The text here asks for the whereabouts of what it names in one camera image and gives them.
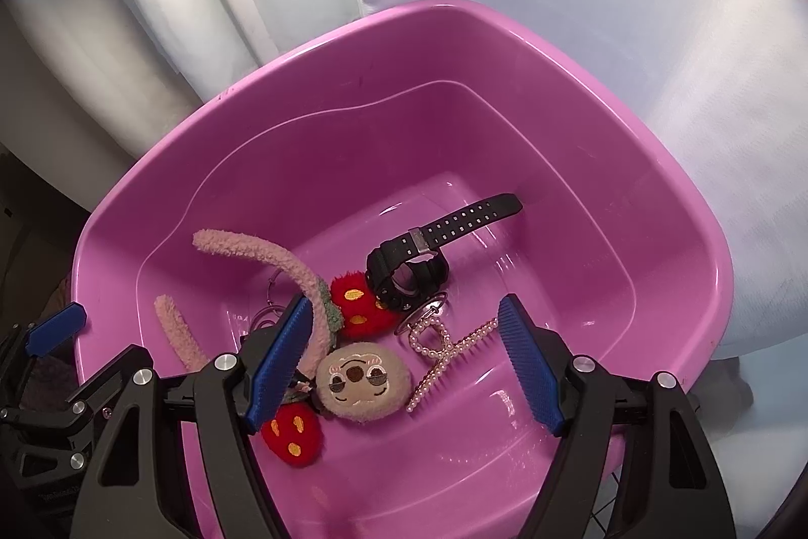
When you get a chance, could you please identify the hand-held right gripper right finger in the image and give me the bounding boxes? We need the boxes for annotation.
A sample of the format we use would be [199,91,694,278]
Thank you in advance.
[497,294,736,539]

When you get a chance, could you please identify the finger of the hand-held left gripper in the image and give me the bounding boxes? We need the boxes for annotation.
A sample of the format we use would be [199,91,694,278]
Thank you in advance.
[0,345,149,470]
[0,302,87,407]

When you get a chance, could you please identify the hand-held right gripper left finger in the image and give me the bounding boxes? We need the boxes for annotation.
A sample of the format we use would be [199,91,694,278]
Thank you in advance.
[69,296,315,539]

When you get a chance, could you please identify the pearl hair claw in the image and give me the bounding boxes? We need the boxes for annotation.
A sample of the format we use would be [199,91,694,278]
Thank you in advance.
[404,315,499,415]

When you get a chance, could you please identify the beige plush ball charm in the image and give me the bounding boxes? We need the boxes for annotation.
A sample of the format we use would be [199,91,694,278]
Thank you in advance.
[314,342,411,426]

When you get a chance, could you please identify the pink strawberry plush headband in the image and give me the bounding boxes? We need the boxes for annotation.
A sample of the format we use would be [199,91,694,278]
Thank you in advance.
[155,228,395,467]

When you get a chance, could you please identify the black wrist watch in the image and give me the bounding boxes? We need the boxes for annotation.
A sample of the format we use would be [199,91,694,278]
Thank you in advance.
[366,193,525,314]

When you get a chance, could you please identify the pink plastic tub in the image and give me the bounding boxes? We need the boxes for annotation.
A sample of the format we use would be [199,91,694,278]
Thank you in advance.
[71,0,736,539]

